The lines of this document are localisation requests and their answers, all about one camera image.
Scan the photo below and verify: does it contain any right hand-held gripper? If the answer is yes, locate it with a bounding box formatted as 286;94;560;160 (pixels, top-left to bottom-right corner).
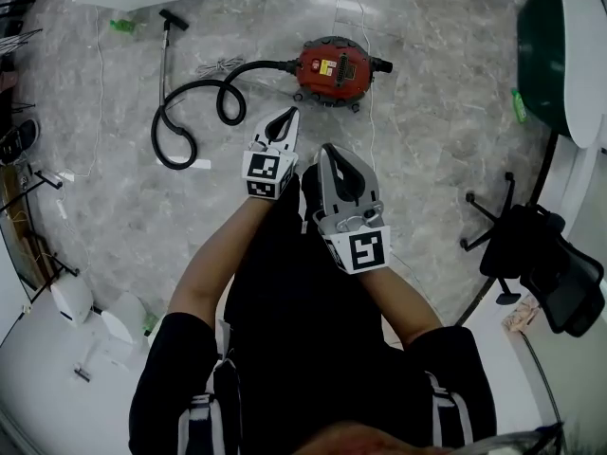
312;142;393;276

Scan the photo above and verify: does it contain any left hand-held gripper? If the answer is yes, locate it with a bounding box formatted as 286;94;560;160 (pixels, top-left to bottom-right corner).
241;106;302;203

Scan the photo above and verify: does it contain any red vacuum cleaner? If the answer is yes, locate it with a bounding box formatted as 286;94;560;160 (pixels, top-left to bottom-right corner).
292;35;395;114

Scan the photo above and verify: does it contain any person's left forearm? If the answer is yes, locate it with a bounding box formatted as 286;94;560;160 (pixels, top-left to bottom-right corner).
167;195;272;334

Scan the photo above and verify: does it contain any person's right forearm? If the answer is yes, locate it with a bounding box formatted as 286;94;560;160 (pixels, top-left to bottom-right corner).
354;261;446;346

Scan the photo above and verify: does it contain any metal vacuum wand with nozzle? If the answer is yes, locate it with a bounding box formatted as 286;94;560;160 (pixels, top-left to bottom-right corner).
157;9;191;109

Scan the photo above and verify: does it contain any white floor label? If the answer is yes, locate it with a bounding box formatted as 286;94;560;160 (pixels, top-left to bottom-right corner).
167;155;212;171

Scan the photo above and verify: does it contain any person's black clothing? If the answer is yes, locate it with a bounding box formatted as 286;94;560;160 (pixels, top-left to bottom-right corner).
128;162;498;455

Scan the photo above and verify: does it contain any green plastic bottle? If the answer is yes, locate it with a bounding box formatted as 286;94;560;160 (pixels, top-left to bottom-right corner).
510;87;531;124

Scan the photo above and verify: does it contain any beige crumpled cloth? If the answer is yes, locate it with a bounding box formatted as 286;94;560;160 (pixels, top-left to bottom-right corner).
501;300;541;335

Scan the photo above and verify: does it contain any black office chair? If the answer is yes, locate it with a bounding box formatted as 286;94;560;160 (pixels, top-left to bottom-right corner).
458;172;607;339

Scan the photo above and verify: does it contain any dark green round tub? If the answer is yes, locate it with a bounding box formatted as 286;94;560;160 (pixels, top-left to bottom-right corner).
515;0;579;137

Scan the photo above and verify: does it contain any white rounded device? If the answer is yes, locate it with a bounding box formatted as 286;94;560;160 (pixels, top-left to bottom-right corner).
101;291;149;346
49;276;95;327

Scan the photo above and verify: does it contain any black sneaker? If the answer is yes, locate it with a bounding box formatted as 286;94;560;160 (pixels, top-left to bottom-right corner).
0;118;42;166

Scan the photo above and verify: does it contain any white round table top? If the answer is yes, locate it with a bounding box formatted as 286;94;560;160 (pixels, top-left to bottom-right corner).
558;0;607;150

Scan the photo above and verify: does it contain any black metal rack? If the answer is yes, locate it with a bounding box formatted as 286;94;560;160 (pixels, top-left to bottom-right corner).
0;158;82;305

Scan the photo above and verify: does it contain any coiled white cord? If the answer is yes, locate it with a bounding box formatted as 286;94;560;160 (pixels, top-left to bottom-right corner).
194;56;247;76

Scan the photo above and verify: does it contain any black vacuum hose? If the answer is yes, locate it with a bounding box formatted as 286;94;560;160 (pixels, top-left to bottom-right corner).
151;59;304;171

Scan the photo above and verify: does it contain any black white chest strap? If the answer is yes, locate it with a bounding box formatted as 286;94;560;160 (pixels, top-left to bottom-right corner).
423;371;476;455
176;318;244;455

